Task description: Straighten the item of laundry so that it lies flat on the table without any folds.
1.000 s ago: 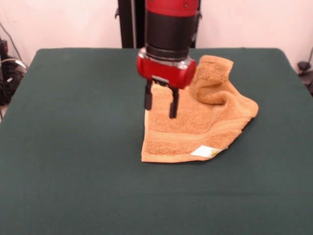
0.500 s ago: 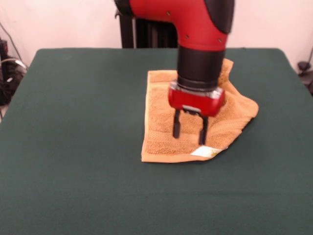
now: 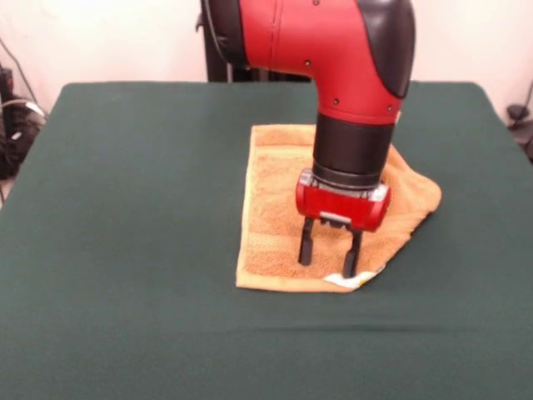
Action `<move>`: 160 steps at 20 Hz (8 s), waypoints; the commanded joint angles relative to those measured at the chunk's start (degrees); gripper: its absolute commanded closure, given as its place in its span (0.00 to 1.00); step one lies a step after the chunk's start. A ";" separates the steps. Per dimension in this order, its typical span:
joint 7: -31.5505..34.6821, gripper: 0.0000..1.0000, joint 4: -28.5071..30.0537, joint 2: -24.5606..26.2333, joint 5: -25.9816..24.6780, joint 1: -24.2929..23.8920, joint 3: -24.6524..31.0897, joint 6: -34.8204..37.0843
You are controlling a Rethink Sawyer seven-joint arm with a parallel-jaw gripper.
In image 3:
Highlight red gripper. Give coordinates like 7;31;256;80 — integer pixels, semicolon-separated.
295;169;392;279

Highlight orange terry towel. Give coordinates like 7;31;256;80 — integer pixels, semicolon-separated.
235;122;443;293

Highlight dark green table cloth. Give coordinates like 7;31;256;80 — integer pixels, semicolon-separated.
0;81;533;400

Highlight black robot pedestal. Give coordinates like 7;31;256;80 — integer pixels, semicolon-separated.
195;0;313;83

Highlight black clamp with cable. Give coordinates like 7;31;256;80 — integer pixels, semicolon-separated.
505;78;533;163

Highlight tangled black cable bundle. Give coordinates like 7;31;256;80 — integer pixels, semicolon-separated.
0;37;47;180

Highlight black wall power adapter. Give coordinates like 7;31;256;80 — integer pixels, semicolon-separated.
0;66;16;105

